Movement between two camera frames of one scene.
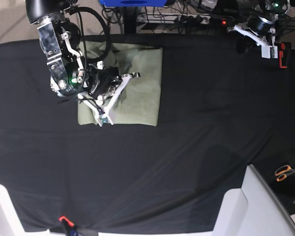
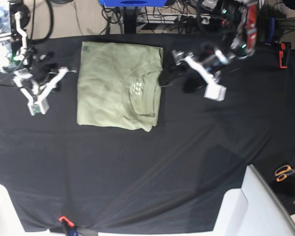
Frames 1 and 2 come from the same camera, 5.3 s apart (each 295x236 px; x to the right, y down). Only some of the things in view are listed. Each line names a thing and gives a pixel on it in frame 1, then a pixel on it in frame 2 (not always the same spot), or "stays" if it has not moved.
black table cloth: [220, 110] stays
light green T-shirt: [139, 104] stays
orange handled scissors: [282, 171] stays
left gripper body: [103, 81] to [41, 65]
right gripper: [261, 24] to [213, 60]
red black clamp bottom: [70, 225] stays
